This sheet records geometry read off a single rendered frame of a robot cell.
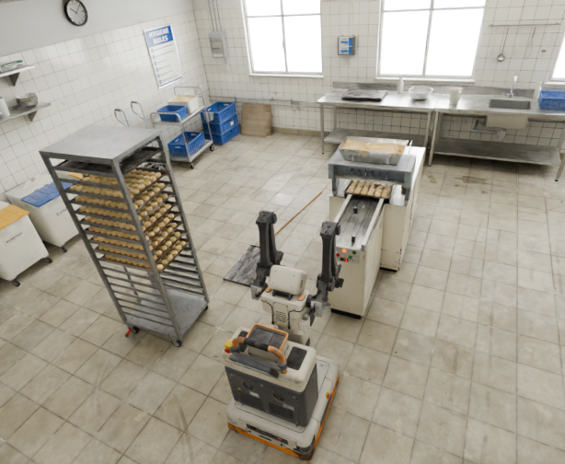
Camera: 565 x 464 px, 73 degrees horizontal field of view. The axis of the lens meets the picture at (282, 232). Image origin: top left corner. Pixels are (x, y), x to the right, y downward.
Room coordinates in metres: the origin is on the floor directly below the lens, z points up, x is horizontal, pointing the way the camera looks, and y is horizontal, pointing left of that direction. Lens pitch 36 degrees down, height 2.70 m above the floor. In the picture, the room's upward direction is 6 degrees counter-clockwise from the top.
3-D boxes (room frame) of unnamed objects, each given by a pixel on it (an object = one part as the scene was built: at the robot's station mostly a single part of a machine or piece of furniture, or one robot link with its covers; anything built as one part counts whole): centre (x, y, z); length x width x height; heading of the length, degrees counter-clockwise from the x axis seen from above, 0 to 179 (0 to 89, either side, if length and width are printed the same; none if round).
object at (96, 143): (2.53, 1.15, 0.93); 0.64 x 0.51 x 1.78; 64
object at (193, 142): (6.28, 1.47, 0.28); 0.56 x 0.38 x 0.20; 158
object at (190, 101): (6.45, 1.40, 0.89); 0.44 x 0.36 x 0.20; 69
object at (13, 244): (3.60, 3.13, 0.38); 0.64 x 0.54 x 0.77; 61
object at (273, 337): (1.46, 0.16, 0.87); 0.23 x 0.15 x 0.11; 62
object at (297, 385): (1.48, 0.15, 0.59); 0.55 x 0.34 x 0.83; 62
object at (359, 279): (2.64, -0.64, 0.45); 0.70 x 0.34 x 0.90; 153
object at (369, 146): (3.09, -0.87, 1.28); 0.54 x 0.27 x 0.06; 63
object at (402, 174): (3.09, -0.87, 1.01); 0.72 x 0.33 x 0.34; 63
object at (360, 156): (3.09, -0.87, 1.25); 0.56 x 0.29 x 0.14; 63
